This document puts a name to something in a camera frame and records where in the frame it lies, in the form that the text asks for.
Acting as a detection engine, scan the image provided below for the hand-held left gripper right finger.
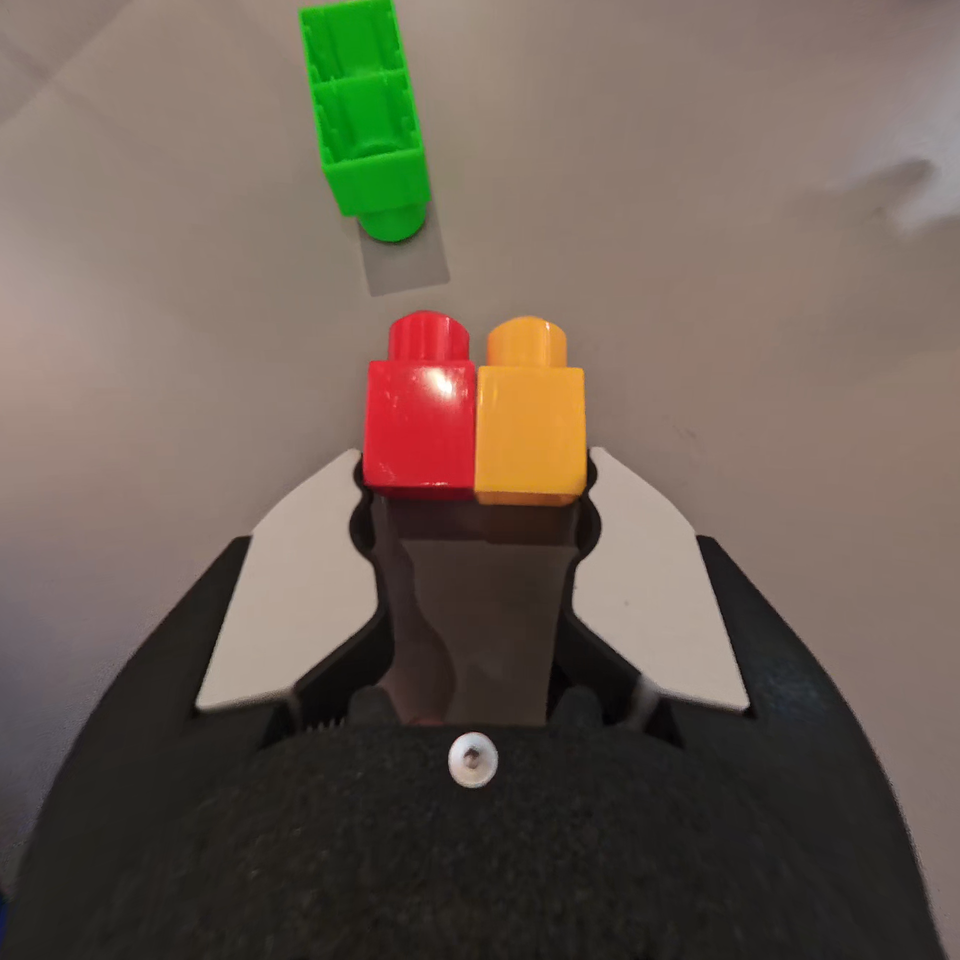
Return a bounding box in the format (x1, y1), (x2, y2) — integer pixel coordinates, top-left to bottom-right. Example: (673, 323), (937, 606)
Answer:
(558, 447), (751, 715)

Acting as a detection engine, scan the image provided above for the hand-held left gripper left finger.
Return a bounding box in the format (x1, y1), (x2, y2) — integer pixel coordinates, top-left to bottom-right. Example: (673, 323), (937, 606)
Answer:
(195, 447), (394, 714)

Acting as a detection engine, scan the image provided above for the red toy building block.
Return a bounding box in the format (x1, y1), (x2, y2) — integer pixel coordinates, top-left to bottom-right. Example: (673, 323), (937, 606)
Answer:
(363, 311), (481, 499)

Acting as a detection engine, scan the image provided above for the yellow toy building block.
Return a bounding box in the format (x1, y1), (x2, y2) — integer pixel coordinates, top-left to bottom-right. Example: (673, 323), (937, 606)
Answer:
(474, 315), (589, 507)

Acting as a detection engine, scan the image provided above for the green toy building block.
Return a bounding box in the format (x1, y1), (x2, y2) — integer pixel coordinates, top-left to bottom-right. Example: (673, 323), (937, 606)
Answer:
(300, 0), (433, 244)

